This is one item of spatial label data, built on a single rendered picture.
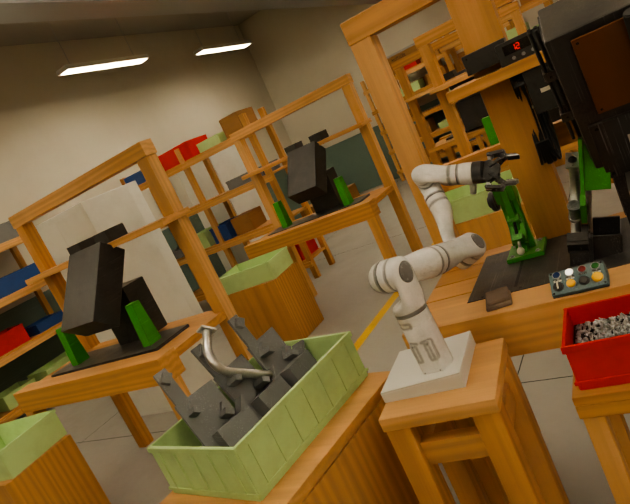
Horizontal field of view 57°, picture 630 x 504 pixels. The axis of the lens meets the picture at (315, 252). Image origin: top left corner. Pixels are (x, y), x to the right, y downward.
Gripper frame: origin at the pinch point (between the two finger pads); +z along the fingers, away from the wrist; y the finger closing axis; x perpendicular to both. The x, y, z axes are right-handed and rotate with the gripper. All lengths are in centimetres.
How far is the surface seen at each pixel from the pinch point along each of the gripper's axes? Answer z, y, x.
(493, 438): -2, -87, -15
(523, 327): 2, -52, 4
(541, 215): 3.3, 1.2, 36.7
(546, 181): 5.9, 10.4, 27.8
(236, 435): -77, -94, -16
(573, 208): 16.4, -15.7, 0.2
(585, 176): 20.1, -7.9, -4.7
